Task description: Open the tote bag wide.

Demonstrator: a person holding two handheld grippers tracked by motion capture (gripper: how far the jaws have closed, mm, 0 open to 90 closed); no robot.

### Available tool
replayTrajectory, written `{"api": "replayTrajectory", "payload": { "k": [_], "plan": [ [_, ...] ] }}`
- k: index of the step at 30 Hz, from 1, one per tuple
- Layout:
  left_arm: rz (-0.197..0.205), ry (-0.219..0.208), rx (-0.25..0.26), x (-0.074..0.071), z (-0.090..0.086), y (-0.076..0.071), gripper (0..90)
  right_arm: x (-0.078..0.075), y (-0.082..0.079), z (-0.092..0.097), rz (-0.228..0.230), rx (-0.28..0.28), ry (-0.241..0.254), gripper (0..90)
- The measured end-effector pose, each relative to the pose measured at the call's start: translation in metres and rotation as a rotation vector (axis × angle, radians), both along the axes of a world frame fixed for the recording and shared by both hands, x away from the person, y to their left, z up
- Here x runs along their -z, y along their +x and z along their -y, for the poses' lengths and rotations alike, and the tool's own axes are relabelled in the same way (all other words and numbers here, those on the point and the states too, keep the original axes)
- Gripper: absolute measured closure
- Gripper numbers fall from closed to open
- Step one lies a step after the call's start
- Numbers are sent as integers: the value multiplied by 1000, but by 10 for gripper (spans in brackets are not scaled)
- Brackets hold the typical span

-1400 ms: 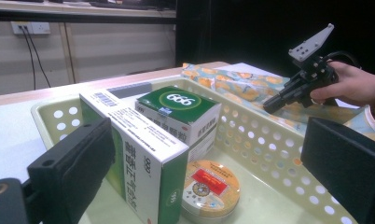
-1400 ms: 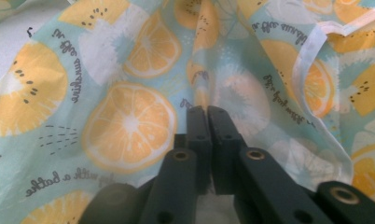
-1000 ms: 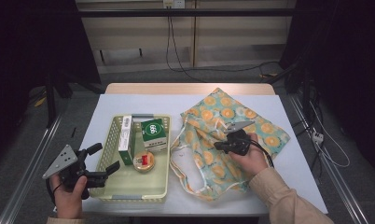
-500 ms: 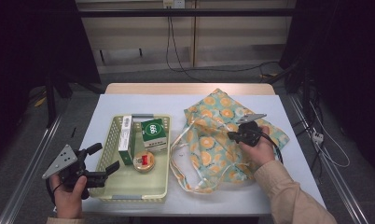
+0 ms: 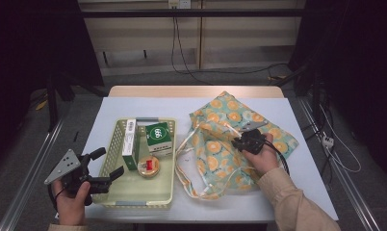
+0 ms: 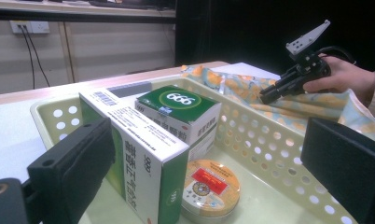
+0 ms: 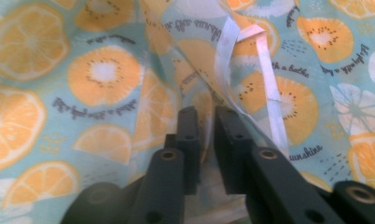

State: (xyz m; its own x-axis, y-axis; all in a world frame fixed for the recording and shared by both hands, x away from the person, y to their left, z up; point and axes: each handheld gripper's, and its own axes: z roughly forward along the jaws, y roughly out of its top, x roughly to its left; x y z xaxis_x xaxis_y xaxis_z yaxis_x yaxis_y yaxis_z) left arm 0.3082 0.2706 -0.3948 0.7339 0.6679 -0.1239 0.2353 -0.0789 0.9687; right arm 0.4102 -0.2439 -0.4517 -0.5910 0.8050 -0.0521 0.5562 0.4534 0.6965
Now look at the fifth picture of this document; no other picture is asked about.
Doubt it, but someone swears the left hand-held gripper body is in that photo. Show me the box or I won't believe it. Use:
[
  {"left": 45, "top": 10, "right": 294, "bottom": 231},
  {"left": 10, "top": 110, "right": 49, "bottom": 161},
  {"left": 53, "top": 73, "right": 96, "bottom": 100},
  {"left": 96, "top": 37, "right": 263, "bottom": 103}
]
[{"left": 43, "top": 148, "right": 112, "bottom": 206}]

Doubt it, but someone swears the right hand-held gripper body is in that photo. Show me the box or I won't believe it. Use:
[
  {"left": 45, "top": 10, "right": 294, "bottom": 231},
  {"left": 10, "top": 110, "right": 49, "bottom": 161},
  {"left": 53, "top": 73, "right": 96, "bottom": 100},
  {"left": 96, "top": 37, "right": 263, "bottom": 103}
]
[{"left": 239, "top": 119, "right": 269, "bottom": 156}]

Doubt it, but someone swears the orange flower print cloth bag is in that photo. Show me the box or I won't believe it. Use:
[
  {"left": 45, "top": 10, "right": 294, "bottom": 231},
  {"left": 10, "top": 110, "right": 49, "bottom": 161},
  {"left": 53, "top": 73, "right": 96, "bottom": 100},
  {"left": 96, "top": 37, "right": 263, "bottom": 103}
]
[{"left": 174, "top": 90, "right": 300, "bottom": 200}]

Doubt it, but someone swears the pale green perforated plastic basket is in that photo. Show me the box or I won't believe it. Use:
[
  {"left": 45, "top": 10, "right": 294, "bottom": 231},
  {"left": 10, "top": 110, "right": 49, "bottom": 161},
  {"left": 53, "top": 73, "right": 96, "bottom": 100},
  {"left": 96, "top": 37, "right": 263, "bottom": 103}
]
[{"left": 90, "top": 116, "right": 177, "bottom": 210}]

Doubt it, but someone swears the round orange label tin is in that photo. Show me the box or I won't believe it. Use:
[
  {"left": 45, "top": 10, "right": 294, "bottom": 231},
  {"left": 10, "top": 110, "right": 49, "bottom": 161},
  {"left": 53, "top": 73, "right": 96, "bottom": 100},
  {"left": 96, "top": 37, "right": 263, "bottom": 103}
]
[{"left": 137, "top": 155, "right": 161, "bottom": 178}]

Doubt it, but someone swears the tall white green medicine box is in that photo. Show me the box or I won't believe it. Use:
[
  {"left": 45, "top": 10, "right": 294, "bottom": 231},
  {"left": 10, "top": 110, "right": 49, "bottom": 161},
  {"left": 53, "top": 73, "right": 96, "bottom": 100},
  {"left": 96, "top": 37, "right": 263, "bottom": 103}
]
[{"left": 121, "top": 118, "right": 142, "bottom": 171}]

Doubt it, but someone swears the square green top medicine box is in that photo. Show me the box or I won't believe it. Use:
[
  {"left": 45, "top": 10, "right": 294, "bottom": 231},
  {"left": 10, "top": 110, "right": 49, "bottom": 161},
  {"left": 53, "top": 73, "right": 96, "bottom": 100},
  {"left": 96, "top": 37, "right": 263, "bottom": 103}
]
[{"left": 144, "top": 121, "right": 174, "bottom": 158}]

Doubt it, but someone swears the person's right hand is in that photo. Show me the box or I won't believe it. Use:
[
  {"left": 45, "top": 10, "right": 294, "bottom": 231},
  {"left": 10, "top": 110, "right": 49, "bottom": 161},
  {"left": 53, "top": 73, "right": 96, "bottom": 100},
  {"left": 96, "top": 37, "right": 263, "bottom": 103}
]
[{"left": 242, "top": 133, "right": 281, "bottom": 176}]

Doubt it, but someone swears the person's left hand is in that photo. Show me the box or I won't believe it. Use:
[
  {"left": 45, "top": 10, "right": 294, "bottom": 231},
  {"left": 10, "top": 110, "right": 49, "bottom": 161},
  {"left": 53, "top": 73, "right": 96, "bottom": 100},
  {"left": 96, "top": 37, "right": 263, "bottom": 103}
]
[{"left": 51, "top": 179, "right": 91, "bottom": 226}]

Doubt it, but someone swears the black metal stand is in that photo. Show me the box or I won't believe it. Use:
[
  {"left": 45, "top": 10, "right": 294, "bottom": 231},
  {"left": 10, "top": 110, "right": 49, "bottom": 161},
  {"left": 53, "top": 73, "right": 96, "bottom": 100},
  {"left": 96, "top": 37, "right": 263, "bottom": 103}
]
[
  {"left": 45, "top": 71, "right": 106, "bottom": 133},
  {"left": 272, "top": 61, "right": 330, "bottom": 129}
]

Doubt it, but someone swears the yellow strip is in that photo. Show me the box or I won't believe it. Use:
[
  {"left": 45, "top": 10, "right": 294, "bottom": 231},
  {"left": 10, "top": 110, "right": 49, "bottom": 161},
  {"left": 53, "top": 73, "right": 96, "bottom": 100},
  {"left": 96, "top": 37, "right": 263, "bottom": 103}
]
[{"left": 36, "top": 99, "right": 50, "bottom": 112}]

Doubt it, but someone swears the white power strip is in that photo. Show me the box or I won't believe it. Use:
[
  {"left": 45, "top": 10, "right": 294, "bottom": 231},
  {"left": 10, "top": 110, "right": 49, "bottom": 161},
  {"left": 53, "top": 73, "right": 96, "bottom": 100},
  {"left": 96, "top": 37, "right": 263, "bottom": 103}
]
[{"left": 321, "top": 134, "right": 335, "bottom": 149}]

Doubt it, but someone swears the black curtain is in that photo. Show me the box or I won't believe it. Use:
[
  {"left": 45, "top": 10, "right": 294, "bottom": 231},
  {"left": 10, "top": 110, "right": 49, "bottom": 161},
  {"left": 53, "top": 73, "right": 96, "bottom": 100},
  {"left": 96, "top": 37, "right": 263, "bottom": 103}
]
[
  {"left": 287, "top": 0, "right": 387, "bottom": 174},
  {"left": 0, "top": 0, "right": 104, "bottom": 174}
]

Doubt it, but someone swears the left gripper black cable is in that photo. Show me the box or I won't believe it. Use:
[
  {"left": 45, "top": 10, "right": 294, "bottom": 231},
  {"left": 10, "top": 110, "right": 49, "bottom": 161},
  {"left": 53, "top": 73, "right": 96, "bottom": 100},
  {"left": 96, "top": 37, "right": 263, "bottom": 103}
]
[{"left": 46, "top": 184, "right": 67, "bottom": 213}]

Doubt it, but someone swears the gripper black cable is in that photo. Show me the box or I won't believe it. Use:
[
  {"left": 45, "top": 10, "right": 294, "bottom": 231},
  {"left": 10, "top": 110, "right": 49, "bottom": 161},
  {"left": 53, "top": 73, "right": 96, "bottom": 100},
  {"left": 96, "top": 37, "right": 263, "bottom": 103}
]
[
  {"left": 263, "top": 139, "right": 291, "bottom": 177},
  {"left": 46, "top": 184, "right": 67, "bottom": 213}
]

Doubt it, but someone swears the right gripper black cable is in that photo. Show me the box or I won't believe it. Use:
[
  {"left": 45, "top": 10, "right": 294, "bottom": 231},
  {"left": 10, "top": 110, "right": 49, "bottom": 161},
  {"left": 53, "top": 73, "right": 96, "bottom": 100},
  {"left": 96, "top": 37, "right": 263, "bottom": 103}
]
[{"left": 263, "top": 139, "right": 291, "bottom": 177}]

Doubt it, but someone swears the aluminium floor rail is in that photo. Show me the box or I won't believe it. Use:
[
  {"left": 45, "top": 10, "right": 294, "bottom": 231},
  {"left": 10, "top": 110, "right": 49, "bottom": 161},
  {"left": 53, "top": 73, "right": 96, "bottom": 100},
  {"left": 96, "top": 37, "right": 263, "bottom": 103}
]
[
  {"left": 0, "top": 118, "right": 67, "bottom": 231},
  {"left": 298, "top": 95, "right": 380, "bottom": 231}
]

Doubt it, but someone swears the white cable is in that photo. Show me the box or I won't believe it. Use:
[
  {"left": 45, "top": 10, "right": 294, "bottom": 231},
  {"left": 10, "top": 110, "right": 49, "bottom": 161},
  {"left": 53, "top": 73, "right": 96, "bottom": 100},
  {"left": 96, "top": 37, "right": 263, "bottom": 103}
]
[{"left": 318, "top": 105, "right": 363, "bottom": 174}]

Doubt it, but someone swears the wooden upright post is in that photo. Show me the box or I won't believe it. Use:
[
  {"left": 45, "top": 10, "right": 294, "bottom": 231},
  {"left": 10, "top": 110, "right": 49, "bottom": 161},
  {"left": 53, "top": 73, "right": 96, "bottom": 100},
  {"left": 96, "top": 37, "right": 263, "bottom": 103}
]
[{"left": 197, "top": 17, "right": 205, "bottom": 70}]

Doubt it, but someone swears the white wall socket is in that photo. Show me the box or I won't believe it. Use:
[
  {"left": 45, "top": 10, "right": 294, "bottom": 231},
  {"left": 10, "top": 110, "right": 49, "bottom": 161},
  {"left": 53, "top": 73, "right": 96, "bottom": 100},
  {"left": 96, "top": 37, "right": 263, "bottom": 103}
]
[{"left": 168, "top": 0, "right": 192, "bottom": 10}]

